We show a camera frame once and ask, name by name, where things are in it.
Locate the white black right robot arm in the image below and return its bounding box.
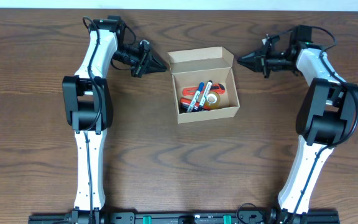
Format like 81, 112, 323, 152
237, 25, 358, 223

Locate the cardboard box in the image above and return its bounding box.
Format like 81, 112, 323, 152
168, 47, 240, 124

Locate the yellow clear tape roll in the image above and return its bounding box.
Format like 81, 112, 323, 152
203, 91, 221, 110

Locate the black whiteboard marker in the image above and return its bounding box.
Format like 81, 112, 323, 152
197, 80, 213, 111

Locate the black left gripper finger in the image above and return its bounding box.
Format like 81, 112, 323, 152
142, 64, 167, 75
143, 49, 166, 68

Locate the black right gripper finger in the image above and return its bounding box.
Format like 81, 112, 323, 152
237, 51, 262, 62
237, 59, 264, 73

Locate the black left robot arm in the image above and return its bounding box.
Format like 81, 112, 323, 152
61, 16, 167, 223

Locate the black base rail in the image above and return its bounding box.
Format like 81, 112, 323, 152
28, 209, 341, 224

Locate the blue whiteboard marker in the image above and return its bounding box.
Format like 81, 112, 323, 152
186, 82, 204, 113

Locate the orange utility knife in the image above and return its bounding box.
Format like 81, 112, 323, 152
182, 83, 226, 96

